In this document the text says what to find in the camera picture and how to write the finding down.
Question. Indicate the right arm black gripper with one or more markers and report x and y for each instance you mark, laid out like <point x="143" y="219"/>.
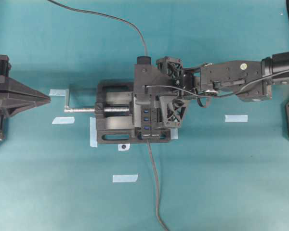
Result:
<point x="171" y="108"/>

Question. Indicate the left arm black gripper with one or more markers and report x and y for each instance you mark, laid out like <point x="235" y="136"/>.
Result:
<point x="13" y="89"/>

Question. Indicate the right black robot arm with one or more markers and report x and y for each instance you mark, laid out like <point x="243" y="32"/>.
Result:
<point x="250" y="81"/>

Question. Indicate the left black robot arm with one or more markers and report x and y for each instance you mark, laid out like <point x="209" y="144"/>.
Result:
<point x="3" y="101"/>

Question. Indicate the black multi-port USB hub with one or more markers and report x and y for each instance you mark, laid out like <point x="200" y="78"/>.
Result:
<point x="149" y="123"/>

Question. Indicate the blue tape under vise right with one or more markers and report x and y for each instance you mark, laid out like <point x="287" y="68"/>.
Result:
<point x="174" y="134"/>

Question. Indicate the blue tape under vise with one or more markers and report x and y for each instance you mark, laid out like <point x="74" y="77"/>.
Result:
<point x="174" y="134"/>
<point x="93" y="132"/>

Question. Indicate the blue tape near left gripper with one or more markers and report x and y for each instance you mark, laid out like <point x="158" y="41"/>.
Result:
<point x="58" y="92"/>

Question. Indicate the black bench vise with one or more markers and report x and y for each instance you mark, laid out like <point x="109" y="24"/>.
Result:
<point x="120" y="128"/>

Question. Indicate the blue tape right side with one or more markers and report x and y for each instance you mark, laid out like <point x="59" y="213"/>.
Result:
<point x="236" y="118"/>

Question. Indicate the blue tape left of vise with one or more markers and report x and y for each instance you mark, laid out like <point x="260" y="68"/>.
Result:
<point x="64" y="120"/>

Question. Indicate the white tag with black dot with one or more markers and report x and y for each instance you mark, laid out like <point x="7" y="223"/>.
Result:
<point x="123" y="147"/>

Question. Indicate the blue tape under vise left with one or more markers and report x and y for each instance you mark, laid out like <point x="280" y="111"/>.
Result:
<point x="93" y="132"/>

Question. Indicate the blue tape bottom centre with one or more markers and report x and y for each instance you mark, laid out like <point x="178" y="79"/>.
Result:
<point x="127" y="178"/>

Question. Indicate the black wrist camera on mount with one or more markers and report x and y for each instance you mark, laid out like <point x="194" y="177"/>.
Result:
<point x="149" y="82"/>

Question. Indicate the silver vise screw handle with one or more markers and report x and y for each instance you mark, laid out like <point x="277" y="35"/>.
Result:
<point x="68" y="109"/>

